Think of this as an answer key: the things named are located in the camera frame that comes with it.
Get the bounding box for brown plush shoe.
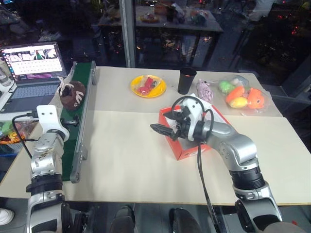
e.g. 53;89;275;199
57;77;86;111

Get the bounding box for orange cardboard shoebox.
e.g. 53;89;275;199
158;93;230;162

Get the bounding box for bag of colourful plush toys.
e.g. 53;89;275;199
217;75;271;110

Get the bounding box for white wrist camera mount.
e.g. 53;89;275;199
181;97;205;142
36;104;70;142

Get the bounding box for open laptop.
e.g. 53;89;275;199
0;42;68;114

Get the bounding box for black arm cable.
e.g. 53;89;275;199
12;110;40;159
171;95;223;233

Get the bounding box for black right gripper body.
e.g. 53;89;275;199
173;106;194;142

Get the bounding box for basket of colourful items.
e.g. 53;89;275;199
0;120;34;154

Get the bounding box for grey metal pillar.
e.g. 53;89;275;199
119;0;137;68

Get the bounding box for black cup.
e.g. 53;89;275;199
177;67;197;95

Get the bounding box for dark rounded shape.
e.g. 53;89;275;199
169;207;203;233
113;205;136;233

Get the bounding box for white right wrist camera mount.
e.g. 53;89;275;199
181;97;205;142

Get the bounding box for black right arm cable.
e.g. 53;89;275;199
171;95;223;233

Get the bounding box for pink plush toy in bag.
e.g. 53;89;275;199
196;78;215;104

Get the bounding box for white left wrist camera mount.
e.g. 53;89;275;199
36;104;70;142

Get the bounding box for yellow plate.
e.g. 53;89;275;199
130;74;168;99

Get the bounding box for green conveyor belt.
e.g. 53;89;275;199
61;60;97;184

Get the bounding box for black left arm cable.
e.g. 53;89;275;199
12;110;40;159

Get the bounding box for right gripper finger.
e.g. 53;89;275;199
150;123;177;141
163;109;186;120

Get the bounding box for red toys in plastic bag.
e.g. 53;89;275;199
136;75;163;95

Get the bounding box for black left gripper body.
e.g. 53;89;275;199
60;113;81;129

